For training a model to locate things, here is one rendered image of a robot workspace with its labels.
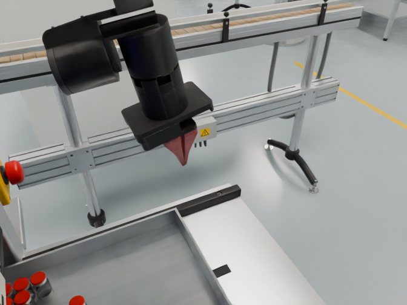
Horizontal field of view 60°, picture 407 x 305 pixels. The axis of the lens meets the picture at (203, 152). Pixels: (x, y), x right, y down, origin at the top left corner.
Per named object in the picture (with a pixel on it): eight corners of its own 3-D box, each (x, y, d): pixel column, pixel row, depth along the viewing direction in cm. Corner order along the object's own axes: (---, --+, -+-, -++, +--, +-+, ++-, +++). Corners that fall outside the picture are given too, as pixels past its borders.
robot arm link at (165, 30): (169, 17, 33) (161, -1, 38) (99, 36, 33) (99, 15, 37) (184, 79, 38) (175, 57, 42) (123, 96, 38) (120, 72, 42)
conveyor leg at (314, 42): (289, 164, 204) (315, 33, 157) (280, 155, 210) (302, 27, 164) (301, 160, 207) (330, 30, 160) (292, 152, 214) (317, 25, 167)
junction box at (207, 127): (192, 144, 156) (192, 127, 150) (188, 138, 159) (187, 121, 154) (216, 137, 160) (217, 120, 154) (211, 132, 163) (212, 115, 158)
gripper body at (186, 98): (124, 121, 45) (103, 71, 40) (193, 91, 48) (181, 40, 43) (140, 148, 41) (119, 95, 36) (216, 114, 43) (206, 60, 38)
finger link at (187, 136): (144, 163, 51) (123, 112, 45) (188, 143, 53) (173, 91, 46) (161, 192, 46) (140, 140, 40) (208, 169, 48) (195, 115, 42)
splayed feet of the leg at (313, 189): (311, 195, 194) (315, 177, 186) (261, 147, 230) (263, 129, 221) (322, 191, 197) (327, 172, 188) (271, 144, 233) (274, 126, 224)
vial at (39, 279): (39, 304, 52) (29, 286, 49) (37, 291, 53) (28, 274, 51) (54, 298, 53) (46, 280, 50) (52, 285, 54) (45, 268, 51)
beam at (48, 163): (19, 190, 136) (8, 166, 129) (17, 178, 141) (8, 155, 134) (335, 101, 191) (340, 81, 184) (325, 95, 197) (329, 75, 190)
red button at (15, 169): (2, 193, 57) (-7, 174, 55) (2, 178, 60) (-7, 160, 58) (27, 186, 58) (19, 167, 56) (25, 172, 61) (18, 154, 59)
